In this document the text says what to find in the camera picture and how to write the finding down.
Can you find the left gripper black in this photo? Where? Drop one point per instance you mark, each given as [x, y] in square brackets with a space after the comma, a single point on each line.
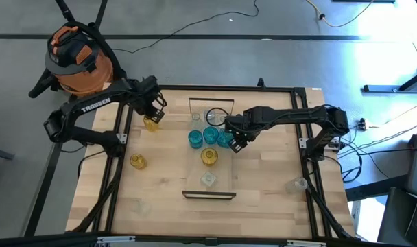
[149, 96]

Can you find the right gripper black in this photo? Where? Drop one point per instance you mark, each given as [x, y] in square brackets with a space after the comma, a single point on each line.
[243, 125]

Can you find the yellow textured glass vase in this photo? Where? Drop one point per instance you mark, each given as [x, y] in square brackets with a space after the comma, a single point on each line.
[138, 162]
[209, 157]
[150, 126]

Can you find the blue textured glass vase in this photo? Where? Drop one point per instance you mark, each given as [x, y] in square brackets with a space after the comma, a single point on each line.
[195, 139]
[211, 135]
[223, 140]

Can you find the square clear glass vase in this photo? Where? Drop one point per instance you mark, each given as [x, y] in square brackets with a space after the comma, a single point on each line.
[208, 178]

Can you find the clear diamond-cut glass vase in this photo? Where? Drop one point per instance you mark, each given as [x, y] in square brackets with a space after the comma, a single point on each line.
[296, 185]

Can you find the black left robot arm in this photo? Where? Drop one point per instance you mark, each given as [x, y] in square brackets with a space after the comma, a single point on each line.
[95, 105]

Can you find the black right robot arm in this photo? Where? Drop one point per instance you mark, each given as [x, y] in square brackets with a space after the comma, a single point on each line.
[297, 115]

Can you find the orange and black shop vacuum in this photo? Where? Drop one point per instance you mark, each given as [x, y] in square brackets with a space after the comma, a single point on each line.
[81, 68]

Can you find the black power adapter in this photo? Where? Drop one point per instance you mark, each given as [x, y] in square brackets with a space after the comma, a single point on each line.
[361, 123]

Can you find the black stand legs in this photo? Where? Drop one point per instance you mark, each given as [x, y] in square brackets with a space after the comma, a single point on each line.
[65, 10]

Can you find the black desk foot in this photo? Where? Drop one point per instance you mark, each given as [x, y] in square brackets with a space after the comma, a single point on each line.
[380, 88]

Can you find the silver corner bracket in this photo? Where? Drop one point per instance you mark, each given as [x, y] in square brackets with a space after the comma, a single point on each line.
[121, 138]
[303, 142]

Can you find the black aluminium table frame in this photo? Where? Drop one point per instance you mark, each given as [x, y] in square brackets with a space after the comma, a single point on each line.
[229, 88]

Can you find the silver aluminium bracket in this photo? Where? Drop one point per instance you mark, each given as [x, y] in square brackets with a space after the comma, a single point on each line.
[306, 243]
[116, 239]

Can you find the grey floor bracket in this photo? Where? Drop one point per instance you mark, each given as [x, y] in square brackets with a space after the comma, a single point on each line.
[1, 153]

